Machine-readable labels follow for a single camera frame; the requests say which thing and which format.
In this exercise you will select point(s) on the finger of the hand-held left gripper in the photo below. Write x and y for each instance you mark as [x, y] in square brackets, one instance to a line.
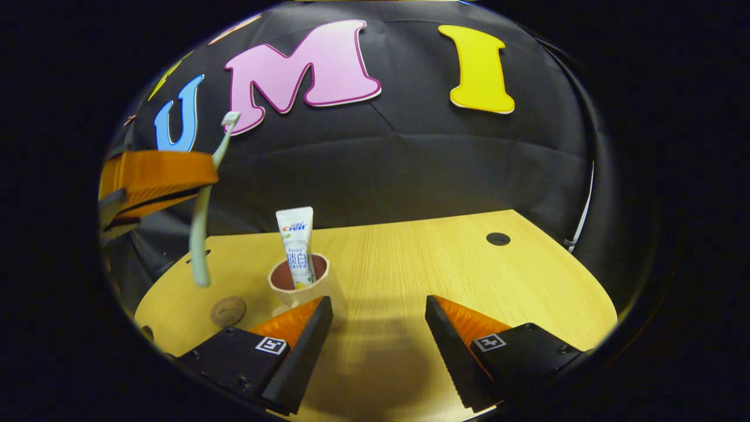
[158, 173]
[111, 225]

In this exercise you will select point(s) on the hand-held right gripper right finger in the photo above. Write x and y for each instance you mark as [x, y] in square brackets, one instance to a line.
[451, 357]

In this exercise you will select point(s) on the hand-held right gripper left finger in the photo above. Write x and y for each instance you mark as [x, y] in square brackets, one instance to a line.
[304, 357]

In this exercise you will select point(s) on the beige cup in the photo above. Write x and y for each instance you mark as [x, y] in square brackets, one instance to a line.
[334, 287]

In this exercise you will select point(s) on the light green toothbrush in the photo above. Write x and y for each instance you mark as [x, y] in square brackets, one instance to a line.
[199, 246]

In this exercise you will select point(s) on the round brown coaster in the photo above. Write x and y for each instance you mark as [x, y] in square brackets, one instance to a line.
[228, 312]

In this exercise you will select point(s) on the white toothpaste tube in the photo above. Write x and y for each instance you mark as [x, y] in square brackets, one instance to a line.
[296, 234]

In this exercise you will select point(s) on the wooden desktop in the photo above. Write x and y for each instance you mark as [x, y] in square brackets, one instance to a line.
[439, 258]

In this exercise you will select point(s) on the black backdrop cloth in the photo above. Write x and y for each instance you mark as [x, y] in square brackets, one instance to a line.
[410, 158]

